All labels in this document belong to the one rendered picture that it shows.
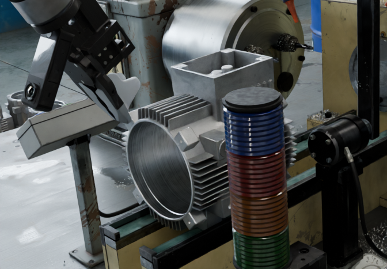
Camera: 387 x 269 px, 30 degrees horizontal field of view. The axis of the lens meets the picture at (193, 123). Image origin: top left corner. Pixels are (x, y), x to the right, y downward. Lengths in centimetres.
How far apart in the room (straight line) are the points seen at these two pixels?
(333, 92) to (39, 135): 65
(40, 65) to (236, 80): 28
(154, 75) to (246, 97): 87
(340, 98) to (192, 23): 34
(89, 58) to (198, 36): 49
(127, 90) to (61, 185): 57
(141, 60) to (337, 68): 42
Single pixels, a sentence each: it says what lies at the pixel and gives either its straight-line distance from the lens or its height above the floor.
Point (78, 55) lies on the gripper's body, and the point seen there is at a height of 121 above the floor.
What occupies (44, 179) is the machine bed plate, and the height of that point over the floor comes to 80.
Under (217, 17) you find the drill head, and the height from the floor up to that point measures 113.
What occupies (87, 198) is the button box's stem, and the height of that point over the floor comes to 92.
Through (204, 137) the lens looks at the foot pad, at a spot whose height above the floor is 107.
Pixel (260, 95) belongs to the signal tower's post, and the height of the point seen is 122.
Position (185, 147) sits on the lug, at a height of 107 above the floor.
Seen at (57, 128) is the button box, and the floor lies 106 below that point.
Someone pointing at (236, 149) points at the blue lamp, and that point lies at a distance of 71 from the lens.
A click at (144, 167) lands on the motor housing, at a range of 113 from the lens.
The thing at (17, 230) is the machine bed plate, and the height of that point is 80.
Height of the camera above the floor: 145
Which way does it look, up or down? 21 degrees down
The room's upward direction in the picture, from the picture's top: 5 degrees counter-clockwise
